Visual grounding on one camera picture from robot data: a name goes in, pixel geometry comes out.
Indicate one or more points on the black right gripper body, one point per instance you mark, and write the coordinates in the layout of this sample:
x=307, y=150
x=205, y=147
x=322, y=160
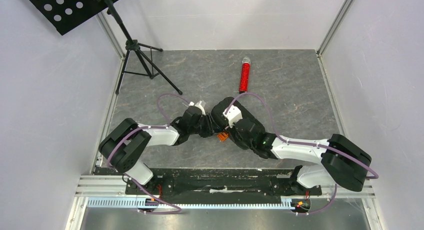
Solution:
x=250, y=133

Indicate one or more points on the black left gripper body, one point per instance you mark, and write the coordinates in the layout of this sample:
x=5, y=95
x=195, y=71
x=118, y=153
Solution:
x=206, y=129

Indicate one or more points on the black plastic tool case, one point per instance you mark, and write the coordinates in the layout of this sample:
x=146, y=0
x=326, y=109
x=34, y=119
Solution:
x=229, y=111

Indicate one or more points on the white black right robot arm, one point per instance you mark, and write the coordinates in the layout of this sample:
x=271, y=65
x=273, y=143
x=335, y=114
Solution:
x=335, y=161

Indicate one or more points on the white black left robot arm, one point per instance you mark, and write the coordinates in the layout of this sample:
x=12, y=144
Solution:
x=123, y=147

